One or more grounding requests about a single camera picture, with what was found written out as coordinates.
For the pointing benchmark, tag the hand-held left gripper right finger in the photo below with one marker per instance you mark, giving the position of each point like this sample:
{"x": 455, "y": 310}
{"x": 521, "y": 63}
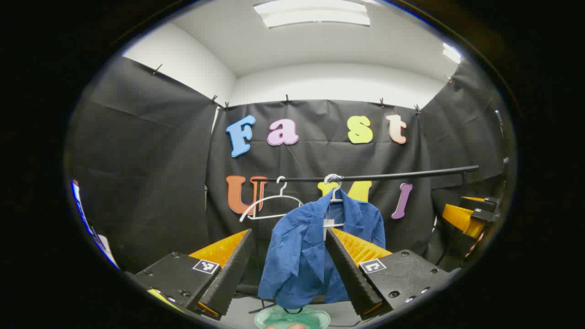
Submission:
{"x": 349, "y": 274}

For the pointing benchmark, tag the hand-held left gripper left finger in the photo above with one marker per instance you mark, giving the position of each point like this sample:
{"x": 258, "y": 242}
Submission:
{"x": 233, "y": 274}

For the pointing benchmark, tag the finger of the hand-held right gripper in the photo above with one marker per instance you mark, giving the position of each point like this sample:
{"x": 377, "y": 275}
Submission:
{"x": 491, "y": 203}
{"x": 457, "y": 217}

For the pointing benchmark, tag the green laundry hamper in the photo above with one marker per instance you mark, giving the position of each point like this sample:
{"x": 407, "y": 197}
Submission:
{"x": 315, "y": 317}

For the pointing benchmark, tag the large white hanger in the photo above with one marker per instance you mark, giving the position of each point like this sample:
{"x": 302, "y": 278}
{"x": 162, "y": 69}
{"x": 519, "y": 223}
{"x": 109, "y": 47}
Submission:
{"x": 337, "y": 194}

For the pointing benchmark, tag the black clothes rack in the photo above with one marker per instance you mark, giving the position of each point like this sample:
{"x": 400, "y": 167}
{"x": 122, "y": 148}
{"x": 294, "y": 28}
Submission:
{"x": 411, "y": 175}

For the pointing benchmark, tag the small white hanger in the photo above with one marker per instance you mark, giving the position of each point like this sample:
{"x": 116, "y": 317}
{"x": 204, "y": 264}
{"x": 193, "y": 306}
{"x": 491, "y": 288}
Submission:
{"x": 281, "y": 196}

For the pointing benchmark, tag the white side table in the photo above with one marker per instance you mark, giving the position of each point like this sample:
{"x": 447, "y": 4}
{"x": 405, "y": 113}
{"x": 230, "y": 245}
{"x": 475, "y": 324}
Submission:
{"x": 106, "y": 251}

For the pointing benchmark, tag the black backdrop cloth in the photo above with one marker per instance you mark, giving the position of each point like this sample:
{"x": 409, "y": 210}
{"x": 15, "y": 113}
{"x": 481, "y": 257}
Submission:
{"x": 160, "y": 160}

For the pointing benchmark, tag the ceiling light panel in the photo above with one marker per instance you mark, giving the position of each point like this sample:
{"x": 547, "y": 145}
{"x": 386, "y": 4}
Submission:
{"x": 451, "y": 53}
{"x": 311, "y": 13}

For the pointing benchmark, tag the computer monitor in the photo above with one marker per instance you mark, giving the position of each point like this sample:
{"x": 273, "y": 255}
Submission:
{"x": 77, "y": 198}

